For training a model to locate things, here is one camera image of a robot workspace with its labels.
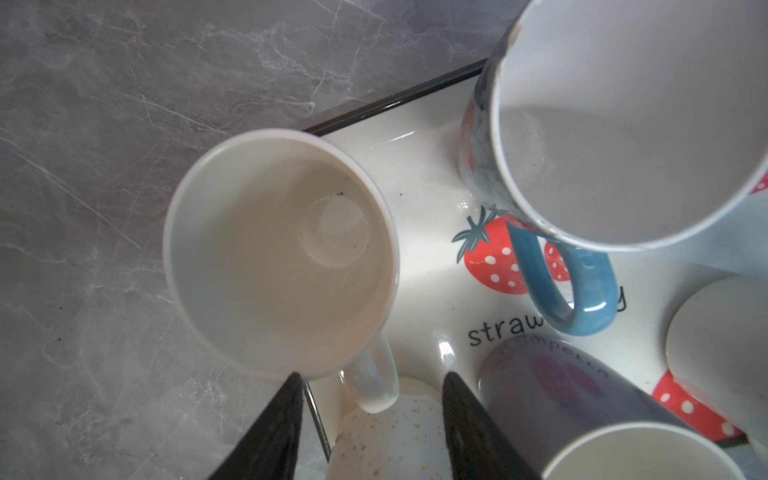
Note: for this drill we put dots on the strawberry print white tray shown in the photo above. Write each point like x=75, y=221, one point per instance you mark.
x=459, y=297

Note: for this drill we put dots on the white mug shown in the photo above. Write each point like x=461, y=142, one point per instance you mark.
x=282, y=256
x=406, y=441

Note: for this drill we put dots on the blue mug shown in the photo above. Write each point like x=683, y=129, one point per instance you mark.
x=615, y=126

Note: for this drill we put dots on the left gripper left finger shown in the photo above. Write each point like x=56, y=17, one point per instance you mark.
x=269, y=449

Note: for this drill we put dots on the lavender mug front middle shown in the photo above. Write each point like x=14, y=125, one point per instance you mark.
x=570, y=416

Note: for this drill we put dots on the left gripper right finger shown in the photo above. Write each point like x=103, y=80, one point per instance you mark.
x=477, y=448

